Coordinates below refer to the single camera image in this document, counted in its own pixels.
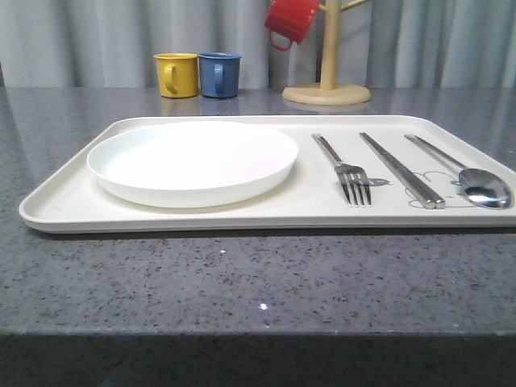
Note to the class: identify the white round plate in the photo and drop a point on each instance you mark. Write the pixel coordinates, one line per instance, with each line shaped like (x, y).
(193, 164)

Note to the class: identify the silver metal fork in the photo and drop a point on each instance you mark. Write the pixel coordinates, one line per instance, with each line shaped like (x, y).
(353, 179)

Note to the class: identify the silver chopstick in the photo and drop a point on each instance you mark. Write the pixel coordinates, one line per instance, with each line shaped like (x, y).
(393, 169)
(407, 171)

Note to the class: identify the silver metal spoon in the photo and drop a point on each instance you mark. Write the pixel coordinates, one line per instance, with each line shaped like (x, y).
(481, 187)

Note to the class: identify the cream rabbit serving tray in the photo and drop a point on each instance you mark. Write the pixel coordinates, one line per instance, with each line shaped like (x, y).
(71, 200)

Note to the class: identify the wooden mug tree stand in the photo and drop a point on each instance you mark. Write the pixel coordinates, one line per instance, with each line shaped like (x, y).
(328, 92)

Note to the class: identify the blue mug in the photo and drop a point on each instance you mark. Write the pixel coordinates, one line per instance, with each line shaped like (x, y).
(219, 74)

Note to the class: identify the yellow mug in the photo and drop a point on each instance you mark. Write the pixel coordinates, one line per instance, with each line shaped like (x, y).
(177, 74)

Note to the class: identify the red hanging mug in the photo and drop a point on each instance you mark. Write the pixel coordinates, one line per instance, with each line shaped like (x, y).
(291, 19)

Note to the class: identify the grey curtain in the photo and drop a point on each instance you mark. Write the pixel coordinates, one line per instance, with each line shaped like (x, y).
(382, 44)

